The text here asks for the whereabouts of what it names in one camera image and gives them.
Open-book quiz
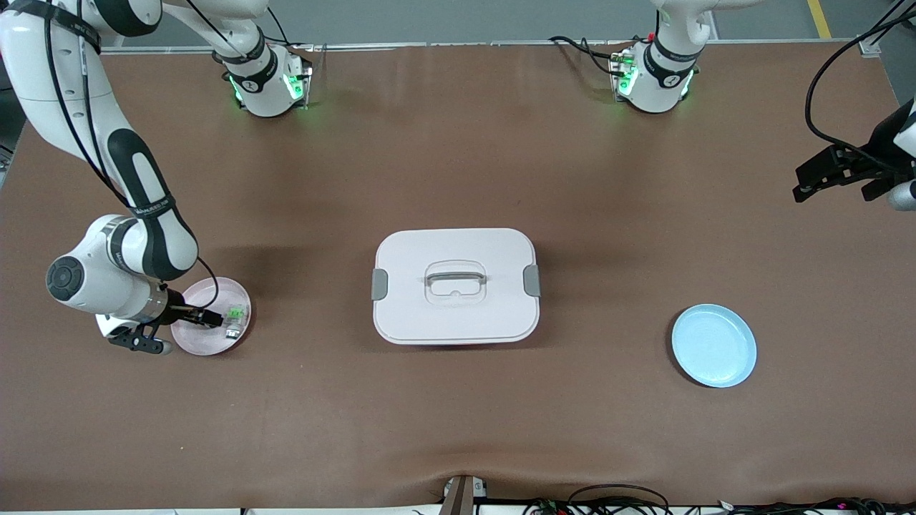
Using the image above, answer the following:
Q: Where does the white lidded storage box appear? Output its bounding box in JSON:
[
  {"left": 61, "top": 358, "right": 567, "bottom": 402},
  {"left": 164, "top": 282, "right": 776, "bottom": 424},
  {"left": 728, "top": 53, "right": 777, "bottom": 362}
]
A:
[{"left": 371, "top": 227, "right": 542, "bottom": 346}]

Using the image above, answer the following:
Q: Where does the pink round plate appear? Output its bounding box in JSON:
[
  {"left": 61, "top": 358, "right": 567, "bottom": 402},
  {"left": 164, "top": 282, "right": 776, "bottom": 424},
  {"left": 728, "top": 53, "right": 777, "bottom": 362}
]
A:
[{"left": 170, "top": 277, "right": 253, "bottom": 356}]

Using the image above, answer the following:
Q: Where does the light blue round plate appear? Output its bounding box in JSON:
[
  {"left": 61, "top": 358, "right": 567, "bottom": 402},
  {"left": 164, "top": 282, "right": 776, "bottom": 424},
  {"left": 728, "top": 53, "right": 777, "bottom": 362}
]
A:
[{"left": 671, "top": 303, "right": 758, "bottom": 389}]

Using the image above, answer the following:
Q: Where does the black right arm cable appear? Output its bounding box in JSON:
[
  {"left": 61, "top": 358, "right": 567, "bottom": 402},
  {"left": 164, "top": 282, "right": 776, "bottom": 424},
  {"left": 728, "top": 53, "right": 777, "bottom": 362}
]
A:
[{"left": 14, "top": 0, "right": 220, "bottom": 310}]

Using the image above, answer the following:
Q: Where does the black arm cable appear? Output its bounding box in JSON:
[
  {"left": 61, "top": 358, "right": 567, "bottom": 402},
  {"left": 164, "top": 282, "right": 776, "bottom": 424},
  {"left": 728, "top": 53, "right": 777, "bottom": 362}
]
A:
[
  {"left": 14, "top": 0, "right": 220, "bottom": 310},
  {"left": 805, "top": 0, "right": 916, "bottom": 155}
]

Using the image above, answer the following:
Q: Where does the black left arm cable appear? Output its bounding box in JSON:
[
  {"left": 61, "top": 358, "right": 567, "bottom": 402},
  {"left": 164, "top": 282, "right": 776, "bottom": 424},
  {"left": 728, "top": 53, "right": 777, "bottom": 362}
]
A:
[{"left": 805, "top": 0, "right": 916, "bottom": 155}]

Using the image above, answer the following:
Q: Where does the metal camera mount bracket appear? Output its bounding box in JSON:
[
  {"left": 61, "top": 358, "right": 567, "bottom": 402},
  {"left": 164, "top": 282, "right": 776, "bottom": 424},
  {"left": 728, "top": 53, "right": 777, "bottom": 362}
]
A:
[{"left": 439, "top": 475, "right": 489, "bottom": 515}]

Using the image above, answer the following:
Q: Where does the black cable bundle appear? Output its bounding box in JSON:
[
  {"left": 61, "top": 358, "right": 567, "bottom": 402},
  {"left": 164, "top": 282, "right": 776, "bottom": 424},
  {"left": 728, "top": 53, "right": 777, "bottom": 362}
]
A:
[{"left": 522, "top": 484, "right": 916, "bottom": 515}]

